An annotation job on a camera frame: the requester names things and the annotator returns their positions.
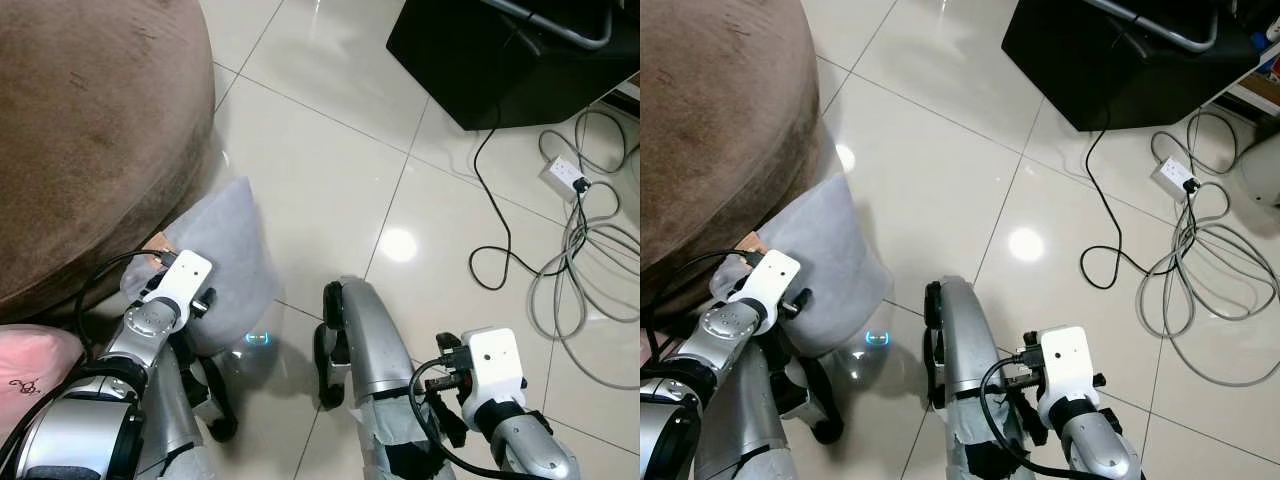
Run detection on grey pillow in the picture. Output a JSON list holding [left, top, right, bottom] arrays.
[[712, 175, 895, 359], [120, 177, 285, 357]]

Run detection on brown upholstered sofa chair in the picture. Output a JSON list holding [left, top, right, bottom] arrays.
[[640, 0, 824, 313], [0, 0, 216, 323]]

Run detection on silver right robot leg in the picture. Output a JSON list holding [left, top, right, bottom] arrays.
[[923, 275, 1036, 480], [315, 277, 456, 480]]

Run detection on silver robot leg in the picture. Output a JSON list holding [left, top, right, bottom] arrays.
[[923, 275, 1036, 480], [695, 335, 846, 480], [140, 325, 241, 480], [315, 277, 456, 480]]

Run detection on silver left robot leg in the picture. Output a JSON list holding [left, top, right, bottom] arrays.
[[695, 335, 846, 480], [140, 325, 241, 480]]

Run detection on white power strip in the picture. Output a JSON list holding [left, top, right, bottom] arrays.
[[540, 155, 593, 198], [1150, 157, 1202, 197]]

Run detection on white shelf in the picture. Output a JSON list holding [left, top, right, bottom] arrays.
[[600, 70, 641, 111], [1210, 20, 1280, 121]]

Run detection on white round object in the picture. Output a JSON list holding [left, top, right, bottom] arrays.
[[1238, 150, 1280, 211]]

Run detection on black cabinet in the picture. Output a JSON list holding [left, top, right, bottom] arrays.
[[1002, 0, 1267, 132], [387, 0, 641, 132]]

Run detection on silver metal tube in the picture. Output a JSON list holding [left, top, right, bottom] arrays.
[[1085, 0, 1220, 53], [480, 0, 614, 51]]

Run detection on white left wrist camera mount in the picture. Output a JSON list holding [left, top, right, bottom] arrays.
[[733, 250, 804, 323], [146, 250, 214, 321]]

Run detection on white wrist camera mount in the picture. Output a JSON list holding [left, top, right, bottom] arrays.
[[733, 250, 804, 323], [146, 250, 214, 321], [1035, 325, 1100, 421], [462, 328, 529, 421]]

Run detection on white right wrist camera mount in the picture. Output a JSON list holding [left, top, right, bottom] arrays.
[[462, 328, 529, 421], [1035, 325, 1100, 421]]

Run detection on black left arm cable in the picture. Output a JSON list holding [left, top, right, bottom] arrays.
[[75, 250, 161, 361], [645, 250, 751, 333]]

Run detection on grey floor cable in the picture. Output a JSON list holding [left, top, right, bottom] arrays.
[[1137, 108, 1280, 388], [527, 105, 641, 391]]

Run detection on black floor cable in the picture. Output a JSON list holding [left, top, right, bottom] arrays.
[[469, 105, 601, 292], [1080, 105, 1206, 291]]

